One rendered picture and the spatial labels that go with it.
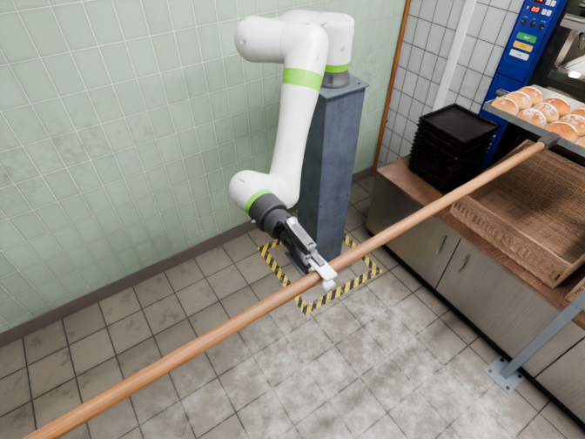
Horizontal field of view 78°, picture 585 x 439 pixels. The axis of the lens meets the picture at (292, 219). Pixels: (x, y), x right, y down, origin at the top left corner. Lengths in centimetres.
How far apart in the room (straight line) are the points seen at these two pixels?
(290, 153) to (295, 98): 15
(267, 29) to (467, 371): 184
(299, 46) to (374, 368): 157
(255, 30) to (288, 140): 32
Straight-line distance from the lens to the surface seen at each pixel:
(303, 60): 108
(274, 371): 200
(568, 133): 153
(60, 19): 166
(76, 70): 170
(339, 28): 148
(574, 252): 209
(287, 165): 106
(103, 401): 76
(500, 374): 225
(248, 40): 115
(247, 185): 97
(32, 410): 230
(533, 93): 172
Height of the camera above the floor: 186
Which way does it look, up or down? 45 degrees down
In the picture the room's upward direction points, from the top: straight up
